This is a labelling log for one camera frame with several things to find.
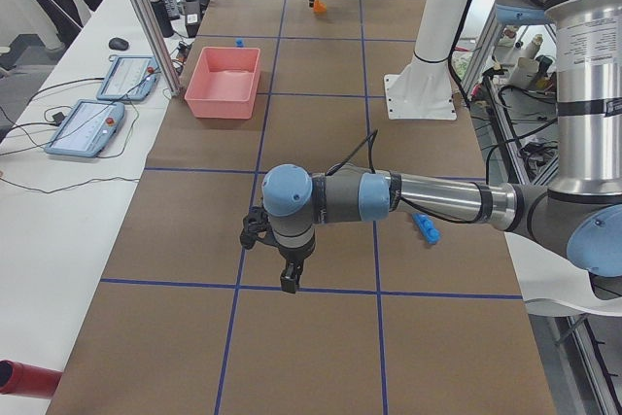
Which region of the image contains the teach pendant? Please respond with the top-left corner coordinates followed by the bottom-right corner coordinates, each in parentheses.
top-left (96, 55), bottom-right (159, 102)
top-left (44, 99), bottom-right (125, 158)

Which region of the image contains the black computer mouse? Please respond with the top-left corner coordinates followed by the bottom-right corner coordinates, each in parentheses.
top-left (108, 37), bottom-right (129, 52)

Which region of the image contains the long blue block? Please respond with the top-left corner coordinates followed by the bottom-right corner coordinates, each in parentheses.
top-left (412, 213), bottom-right (441, 245)

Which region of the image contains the aluminium frame post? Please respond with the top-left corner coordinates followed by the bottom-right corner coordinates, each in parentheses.
top-left (130, 0), bottom-right (181, 96)

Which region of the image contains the near teach pendant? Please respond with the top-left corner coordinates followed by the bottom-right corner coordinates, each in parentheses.
top-left (44, 99), bottom-right (125, 158)

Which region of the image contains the far teach pendant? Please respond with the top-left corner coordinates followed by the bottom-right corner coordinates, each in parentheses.
top-left (96, 55), bottom-right (159, 102)

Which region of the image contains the orange block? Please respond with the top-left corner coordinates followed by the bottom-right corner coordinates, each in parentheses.
top-left (312, 0), bottom-right (328, 15)

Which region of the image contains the red cylinder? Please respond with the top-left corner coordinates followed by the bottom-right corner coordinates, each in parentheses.
top-left (1, 360), bottom-right (62, 399)

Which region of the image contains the white camera mast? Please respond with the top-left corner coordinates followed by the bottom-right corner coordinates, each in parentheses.
top-left (384, 0), bottom-right (468, 121)

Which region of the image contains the black bottle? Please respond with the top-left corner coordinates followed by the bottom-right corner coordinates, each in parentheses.
top-left (150, 0), bottom-right (174, 38)

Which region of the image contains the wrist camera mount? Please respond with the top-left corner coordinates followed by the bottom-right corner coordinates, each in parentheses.
top-left (239, 206), bottom-right (275, 250)

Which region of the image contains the brown paper table mat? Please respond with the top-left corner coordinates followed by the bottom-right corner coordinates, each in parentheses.
top-left (46, 0), bottom-right (560, 415)

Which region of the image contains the pink plastic box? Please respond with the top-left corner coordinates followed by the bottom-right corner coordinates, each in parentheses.
top-left (185, 47), bottom-right (260, 120)

